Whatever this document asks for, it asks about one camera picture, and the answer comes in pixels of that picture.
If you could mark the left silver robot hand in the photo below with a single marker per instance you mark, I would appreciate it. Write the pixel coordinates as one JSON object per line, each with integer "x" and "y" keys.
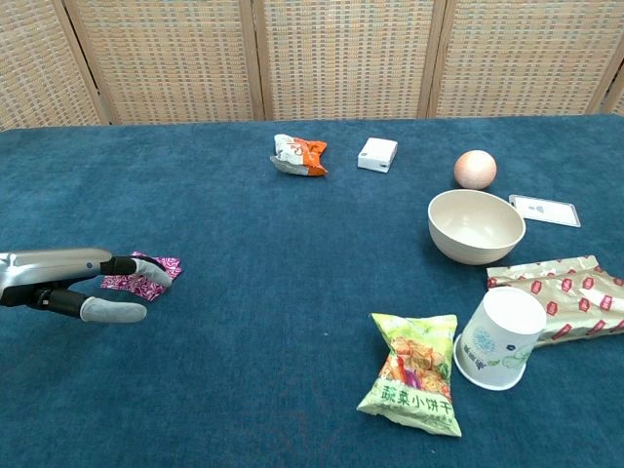
{"x": 44, "y": 268}

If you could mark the white badge card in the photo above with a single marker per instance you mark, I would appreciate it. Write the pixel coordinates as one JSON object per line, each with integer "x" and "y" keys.
{"x": 551, "y": 212}

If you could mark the orange white snack bag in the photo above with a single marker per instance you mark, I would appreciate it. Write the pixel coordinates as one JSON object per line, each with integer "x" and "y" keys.
{"x": 297, "y": 156}

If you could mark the pink patterned packet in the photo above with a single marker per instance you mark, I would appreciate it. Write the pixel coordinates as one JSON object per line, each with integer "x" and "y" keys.
{"x": 131, "y": 285}

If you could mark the woven rattan screen panel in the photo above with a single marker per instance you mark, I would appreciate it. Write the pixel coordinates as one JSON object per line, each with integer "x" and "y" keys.
{"x": 39, "y": 63}
{"x": 526, "y": 58}
{"x": 346, "y": 58}
{"x": 618, "y": 97}
{"x": 170, "y": 58}

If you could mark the white paper cup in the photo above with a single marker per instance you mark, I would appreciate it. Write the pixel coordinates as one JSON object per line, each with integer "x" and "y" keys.
{"x": 497, "y": 341}

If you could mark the beige bowl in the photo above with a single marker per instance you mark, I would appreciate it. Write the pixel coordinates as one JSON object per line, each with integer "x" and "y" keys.
{"x": 475, "y": 229}

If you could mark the gold red snack bag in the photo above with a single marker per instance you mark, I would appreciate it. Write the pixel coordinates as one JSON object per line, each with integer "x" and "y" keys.
{"x": 580, "y": 297}

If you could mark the blue carpet table cover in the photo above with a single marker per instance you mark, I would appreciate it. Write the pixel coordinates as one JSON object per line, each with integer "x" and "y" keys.
{"x": 219, "y": 219}

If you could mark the green vegetable biscuit bag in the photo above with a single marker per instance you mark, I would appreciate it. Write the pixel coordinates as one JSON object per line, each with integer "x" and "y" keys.
{"x": 414, "y": 370}

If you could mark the peach coloured ball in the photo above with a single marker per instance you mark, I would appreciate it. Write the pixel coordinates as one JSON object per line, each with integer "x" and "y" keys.
{"x": 475, "y": 169}

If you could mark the small white box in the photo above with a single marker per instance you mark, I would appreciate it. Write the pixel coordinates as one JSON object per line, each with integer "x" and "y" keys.
{"x": 376, "y": 153}

